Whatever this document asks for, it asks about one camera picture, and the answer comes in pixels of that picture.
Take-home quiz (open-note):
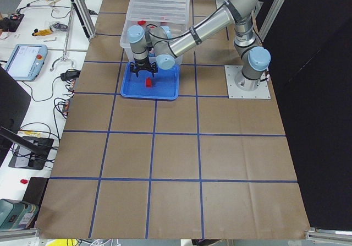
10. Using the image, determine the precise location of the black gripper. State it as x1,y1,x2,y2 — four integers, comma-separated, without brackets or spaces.
129,62,158,78

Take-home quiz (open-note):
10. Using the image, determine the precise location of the red block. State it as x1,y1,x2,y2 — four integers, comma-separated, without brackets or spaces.
145,78,152,88
137,20,146,26

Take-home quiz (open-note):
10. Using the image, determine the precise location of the clear ribbed box lid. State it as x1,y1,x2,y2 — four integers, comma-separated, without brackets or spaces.
126,0,190,24

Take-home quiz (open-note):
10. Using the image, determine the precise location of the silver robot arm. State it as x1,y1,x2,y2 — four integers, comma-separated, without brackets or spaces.
128,0,271,91

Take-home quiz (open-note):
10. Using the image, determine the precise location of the clear plastic storage box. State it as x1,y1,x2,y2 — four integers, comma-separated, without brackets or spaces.
119,0,191,66

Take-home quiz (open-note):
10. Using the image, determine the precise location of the green device box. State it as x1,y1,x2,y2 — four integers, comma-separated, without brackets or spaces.
1,199,39,231

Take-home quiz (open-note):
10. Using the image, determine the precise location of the blue plastic tray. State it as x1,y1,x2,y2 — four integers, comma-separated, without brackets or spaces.
120,62,180,100

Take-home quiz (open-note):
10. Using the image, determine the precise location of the black power adapter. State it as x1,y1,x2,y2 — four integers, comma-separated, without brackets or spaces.
60,69,81,81

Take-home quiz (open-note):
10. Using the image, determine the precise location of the long reach grabber tool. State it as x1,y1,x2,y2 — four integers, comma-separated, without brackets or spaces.
49,4,74,72

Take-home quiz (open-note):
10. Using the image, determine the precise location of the yellow black small tool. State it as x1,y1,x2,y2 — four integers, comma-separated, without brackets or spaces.
32,29,53,36

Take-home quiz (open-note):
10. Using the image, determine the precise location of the blue teach pendant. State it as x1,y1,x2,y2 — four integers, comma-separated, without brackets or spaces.
5,44,48,81

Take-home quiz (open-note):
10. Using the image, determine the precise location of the black monitor stand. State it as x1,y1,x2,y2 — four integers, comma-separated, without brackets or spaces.
1,127,54,170

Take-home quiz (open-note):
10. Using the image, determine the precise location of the aluminium frame post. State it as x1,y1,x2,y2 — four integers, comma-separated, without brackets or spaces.
70,0,96,40

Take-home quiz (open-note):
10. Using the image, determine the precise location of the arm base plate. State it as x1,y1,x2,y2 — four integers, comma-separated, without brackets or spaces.
224,65,271,100

